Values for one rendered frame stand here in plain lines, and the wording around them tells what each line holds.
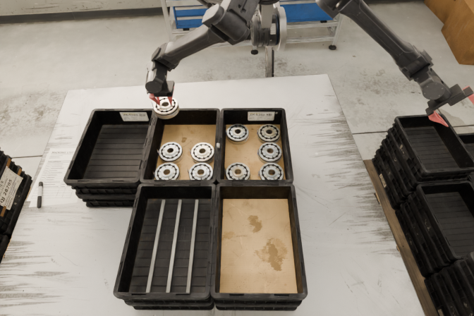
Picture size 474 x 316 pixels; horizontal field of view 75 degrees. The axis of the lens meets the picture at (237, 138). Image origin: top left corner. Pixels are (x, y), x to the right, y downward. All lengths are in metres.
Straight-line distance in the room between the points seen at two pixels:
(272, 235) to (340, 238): 0.32
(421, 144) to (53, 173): 2.02
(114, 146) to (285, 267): 0.92
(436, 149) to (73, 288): 1.97
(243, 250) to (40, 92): 2.70
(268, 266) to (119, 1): 3.51
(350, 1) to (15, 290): 1.51
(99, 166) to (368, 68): 2.67
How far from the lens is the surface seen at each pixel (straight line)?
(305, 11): 3.20
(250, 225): 1.22
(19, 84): 3.65
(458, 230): 2.05
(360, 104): 2.94
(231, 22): 0.82
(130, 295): 1.10
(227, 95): 1.83
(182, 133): 1.49
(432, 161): 2.08
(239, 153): 1.39
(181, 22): 3.13
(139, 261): 1.23
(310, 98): 1.85
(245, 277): 1.16
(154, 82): 1.12
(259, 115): 1.45
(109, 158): 1.50
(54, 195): 1.66
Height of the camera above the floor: 1.96
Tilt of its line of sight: 52 degrees down
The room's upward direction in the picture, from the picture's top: 1 degrees counter-clockwise
